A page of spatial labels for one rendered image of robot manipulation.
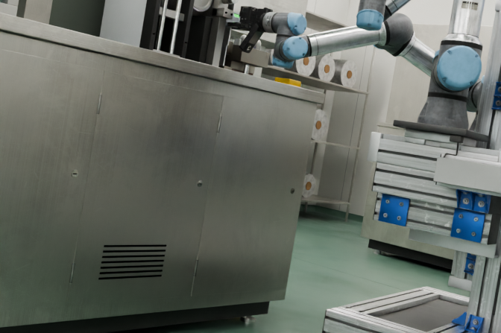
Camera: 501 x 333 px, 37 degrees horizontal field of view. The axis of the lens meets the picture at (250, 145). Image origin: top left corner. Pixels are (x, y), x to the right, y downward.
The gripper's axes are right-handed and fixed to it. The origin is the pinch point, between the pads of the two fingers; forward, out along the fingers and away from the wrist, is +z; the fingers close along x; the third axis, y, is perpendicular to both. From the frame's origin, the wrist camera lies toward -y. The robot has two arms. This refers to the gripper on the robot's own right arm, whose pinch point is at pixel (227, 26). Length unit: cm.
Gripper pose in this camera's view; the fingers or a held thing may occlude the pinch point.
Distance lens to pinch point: 290.2
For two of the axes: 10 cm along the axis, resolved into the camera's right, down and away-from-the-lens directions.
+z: -7.4, -1.3, 6.6
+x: -6.5, -1.0, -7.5
